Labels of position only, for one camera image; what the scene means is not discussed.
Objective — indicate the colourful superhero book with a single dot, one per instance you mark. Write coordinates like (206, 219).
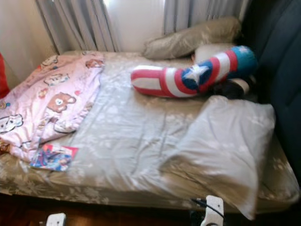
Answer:
(54, 157)

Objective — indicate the red folded cushion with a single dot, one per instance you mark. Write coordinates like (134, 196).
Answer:
(3, 75)

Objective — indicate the pink cartoon print blanket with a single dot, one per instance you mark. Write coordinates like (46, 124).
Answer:
(47, 103)

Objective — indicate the grey pleated curtain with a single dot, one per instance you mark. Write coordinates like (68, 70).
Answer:
(202, 12)
(80, 23)

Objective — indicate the bed with grey floral sheet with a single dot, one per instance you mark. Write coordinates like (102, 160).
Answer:
(127, 136)

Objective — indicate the red white blue star bolster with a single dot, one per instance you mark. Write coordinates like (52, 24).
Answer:
(169, 81)

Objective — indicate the long beige pillow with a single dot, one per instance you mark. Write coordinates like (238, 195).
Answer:
(190, 38)

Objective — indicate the small cream pillow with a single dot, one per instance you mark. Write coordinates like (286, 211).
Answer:
(207, 51)

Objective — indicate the large grey floral pillow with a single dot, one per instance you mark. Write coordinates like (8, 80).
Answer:
(225, 150)

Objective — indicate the black and white plush toy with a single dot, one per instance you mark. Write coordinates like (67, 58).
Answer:
(230, 89)

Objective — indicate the dark padded panel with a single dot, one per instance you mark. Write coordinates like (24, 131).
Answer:
(282, 61)

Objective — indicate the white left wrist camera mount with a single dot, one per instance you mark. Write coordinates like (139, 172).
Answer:
(56, 219)

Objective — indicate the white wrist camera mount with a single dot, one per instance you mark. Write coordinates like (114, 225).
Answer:
(214, 209)
(56, 219)

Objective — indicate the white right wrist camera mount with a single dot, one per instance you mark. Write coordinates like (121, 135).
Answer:
(214, 209)

